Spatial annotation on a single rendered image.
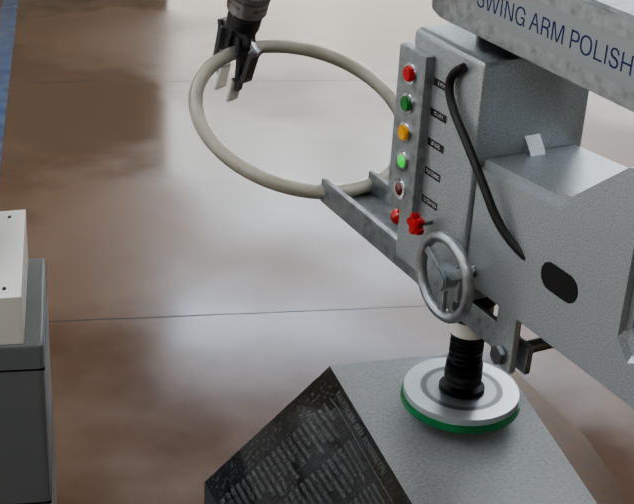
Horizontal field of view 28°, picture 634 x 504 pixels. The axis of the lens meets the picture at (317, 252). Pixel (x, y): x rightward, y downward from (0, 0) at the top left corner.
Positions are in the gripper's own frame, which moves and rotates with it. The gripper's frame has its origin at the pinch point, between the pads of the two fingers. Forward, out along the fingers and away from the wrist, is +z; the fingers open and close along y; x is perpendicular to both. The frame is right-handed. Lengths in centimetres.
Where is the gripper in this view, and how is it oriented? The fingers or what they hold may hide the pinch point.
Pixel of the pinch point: (228, 82)
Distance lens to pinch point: 286.6
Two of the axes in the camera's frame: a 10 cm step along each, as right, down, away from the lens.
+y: 6.3, 6.6, -4.0
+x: 7.4, -3.5, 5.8
